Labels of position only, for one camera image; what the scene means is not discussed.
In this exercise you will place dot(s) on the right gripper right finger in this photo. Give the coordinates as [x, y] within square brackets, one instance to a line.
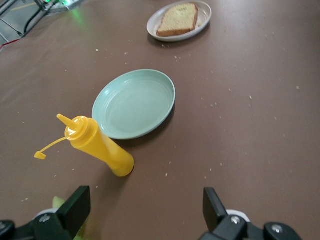
[212, 212]

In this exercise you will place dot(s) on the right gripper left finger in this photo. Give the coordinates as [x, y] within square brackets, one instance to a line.
[78, 207]

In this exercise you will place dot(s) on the green lettuce leaf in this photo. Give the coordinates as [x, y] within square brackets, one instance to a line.
[58, 202]

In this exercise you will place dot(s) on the yellow squeeze bottle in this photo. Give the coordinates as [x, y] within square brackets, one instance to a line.
[100, 147]

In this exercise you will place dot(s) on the brown bread slice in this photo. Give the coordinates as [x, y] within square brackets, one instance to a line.
[178, 20]

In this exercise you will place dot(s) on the pale green plate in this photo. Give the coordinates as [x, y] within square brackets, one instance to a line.
[135, 105]

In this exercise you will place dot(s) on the beige plate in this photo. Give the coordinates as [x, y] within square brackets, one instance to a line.
[155, 23]

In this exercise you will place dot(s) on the small bread crumb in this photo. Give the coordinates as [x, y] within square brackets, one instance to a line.
[200, 22]

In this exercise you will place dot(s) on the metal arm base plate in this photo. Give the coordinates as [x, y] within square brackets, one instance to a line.
[30, 15]

